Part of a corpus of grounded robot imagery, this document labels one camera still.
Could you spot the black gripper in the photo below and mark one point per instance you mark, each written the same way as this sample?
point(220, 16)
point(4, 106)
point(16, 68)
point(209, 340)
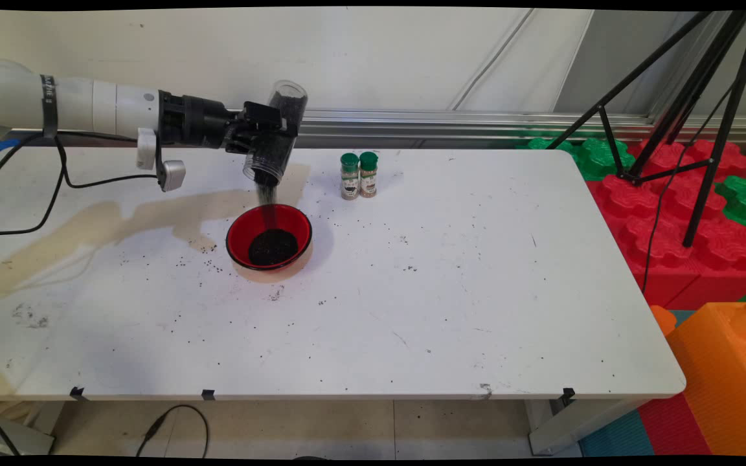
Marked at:
point(198, 123)

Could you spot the clear jar with black seeds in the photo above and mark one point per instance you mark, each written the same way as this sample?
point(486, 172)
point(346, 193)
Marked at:
point(272, 158)

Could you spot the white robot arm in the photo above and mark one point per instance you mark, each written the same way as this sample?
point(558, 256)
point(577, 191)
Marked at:
point(88, 103)

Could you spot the red bowl with black rim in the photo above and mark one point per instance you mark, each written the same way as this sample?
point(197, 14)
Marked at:
point(243, 236)

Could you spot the green-capped spice bottle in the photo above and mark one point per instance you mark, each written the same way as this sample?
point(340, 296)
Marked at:
point(350, 184)
point(368, 181)

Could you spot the black seed pile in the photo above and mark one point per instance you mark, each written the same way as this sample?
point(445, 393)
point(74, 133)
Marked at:
point(272, 249)

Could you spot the green foam mat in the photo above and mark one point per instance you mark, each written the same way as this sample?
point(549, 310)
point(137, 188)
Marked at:
point(599, 158)

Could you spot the white metal table leg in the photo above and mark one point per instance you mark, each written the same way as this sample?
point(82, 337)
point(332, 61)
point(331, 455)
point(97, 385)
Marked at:
point(10, 433)
point(567, 427)

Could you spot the red foam block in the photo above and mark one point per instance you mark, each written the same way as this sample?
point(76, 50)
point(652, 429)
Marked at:
point(664, 259)

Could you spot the black tripod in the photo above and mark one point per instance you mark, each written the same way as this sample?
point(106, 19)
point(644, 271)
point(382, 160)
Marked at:
point(704, 194)

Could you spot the teal foam mat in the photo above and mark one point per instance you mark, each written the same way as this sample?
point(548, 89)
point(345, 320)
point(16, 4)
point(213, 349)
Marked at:
point(616, 437)

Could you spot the green foam block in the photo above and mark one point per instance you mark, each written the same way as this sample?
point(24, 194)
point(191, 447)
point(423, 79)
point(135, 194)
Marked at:
point(745, 200)

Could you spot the red foam mat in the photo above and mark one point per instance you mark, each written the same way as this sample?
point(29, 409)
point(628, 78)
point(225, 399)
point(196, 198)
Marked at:
point(671, 427)

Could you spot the orange foam block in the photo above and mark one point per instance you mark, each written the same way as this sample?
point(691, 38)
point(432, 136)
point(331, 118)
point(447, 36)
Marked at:
point(723, 382)

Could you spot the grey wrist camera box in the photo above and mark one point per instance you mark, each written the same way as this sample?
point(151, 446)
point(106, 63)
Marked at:
point(172, 176)

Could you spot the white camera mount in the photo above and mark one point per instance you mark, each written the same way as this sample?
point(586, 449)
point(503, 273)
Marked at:
point(146, 149)

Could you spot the aluminium rail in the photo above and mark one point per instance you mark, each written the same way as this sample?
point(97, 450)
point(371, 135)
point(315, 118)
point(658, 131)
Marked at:
point(412, 120)

